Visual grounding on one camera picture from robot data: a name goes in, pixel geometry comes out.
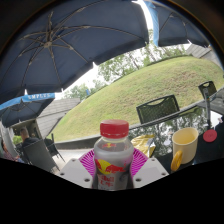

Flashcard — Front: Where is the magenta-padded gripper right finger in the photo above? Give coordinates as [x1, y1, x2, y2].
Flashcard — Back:
[129, 148, 170, 190]

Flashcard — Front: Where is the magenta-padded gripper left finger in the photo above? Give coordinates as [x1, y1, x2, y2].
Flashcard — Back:
[58, 148, 98, 190]

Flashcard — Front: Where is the clear red-capped drink bottle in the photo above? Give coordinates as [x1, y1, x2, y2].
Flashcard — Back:
[93, 119, 135, 192]

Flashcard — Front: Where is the dark slim-legged chair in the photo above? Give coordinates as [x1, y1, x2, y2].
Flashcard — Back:
[43, 133, 66, 163]

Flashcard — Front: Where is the grey wicker chair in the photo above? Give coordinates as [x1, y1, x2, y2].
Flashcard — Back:
[21, 138, 61, 174]

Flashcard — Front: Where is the grey-roofed building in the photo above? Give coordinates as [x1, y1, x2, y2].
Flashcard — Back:
[11, 97, 82, 140]

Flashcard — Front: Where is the person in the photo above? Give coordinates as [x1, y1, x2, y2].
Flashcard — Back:
[0, 138, 25, 164]
[19, 127, 40, 149]

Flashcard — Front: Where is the dark mesh-back chair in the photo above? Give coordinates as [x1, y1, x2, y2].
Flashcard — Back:
[198, 80, 218, 100]
[135, 94, 181, 125]

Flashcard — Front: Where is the flat round red coaster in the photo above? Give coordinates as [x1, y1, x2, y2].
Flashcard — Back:
[202, 128, 218, 144]

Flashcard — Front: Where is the navy umbrella with lettered valance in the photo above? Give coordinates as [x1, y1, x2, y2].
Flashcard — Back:
[0, 92, 57, 128]

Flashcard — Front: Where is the grey squeeze tube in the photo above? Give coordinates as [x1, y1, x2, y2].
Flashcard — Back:
[203, 87, 213, 131]

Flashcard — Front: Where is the large navy patio umbrella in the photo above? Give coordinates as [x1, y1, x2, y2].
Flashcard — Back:
[0, 0, 150, 105]

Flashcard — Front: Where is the grey stone building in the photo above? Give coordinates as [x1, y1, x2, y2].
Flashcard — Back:
[185, 43, 224, 69]

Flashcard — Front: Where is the navy umbrella with blue edge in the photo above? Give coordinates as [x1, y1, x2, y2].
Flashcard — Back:
[143, 0, 212, 48]

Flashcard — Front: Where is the cream cup with yellow handle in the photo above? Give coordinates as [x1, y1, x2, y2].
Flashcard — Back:
[170, 126, 200, 173]

